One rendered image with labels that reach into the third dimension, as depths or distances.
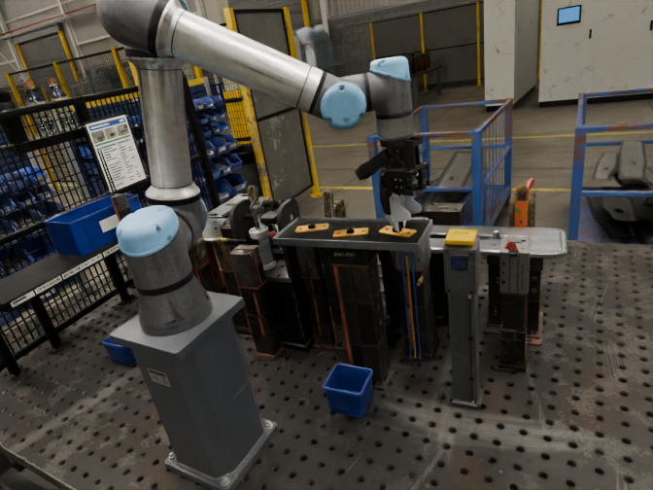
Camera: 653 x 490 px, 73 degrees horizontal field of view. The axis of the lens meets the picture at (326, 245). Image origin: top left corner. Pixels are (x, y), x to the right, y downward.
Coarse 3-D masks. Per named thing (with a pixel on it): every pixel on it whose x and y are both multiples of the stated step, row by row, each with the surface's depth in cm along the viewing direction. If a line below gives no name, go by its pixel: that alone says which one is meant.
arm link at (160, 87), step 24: (144, 72) 85; (168, 72) 85; (144, 96) 87; (168, 96) 87; (144, 120) 89; (168, 120) 88; (168, 144) 90; (168, 168) 92; (168, 192) 94; (192, 192) 96; (192, 216) 97
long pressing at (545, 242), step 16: (208, 224) 179; (208, 240) 162; (432, 240) 133; (480, 240) 128; (496, 240) 126; (544, 240) 122; (560, 240) 120; (496, 256) 120; (544, 256) 115; (560, 256) 114
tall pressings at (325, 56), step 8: (320, 24) 1476; (296, 32) 1414; (304, 32) 1400; (312, 32) 1435; (320, 32) 1469; (304, 40) 1410; (312, 40) 1428; (320, 40) 1462; (312, 48) 1437; (320, 48) 1455; (328, 48) 1503; (312, 56) 1448; (320, 56) 1466; (328, 56) 1498; (320, 64) 1459; (328, 64) 1508; (328, 72) 1518
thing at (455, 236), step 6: (450, 234) 97; (456, 234) 96; (462, 234) 96; (468, 234) 95; (474, 234) 95; (450, 240) 95; (456, 240) 94; (462, 240) 94; (468, 240) 93; (474, 240) 94
